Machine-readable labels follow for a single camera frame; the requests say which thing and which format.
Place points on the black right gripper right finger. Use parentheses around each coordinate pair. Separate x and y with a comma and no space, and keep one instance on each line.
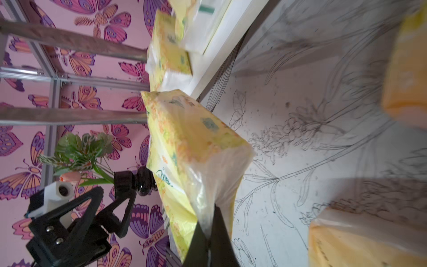
(221,250)

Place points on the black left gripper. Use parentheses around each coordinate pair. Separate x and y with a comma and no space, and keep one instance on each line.
(63,247)

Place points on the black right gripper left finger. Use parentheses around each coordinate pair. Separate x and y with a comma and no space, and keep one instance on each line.
(198,253)

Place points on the yellow floral tissue pack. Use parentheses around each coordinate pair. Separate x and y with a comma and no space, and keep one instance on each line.
(197,21)
(197,161)
(167,64)

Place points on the orange tissue pack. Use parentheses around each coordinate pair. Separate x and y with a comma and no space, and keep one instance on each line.
(343,239)
(405,87)

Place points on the white two-tier shelf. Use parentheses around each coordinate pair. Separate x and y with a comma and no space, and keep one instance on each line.
(105,59)

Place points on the pink tulip flower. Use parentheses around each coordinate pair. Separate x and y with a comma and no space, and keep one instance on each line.
(73,177)

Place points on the black ribbed vase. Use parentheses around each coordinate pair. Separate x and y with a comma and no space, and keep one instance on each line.
(142,182)

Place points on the green artificial plant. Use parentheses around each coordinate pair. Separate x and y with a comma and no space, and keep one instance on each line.
(85,156)

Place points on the aluminium frame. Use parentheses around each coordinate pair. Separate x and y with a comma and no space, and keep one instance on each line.
(50,100)

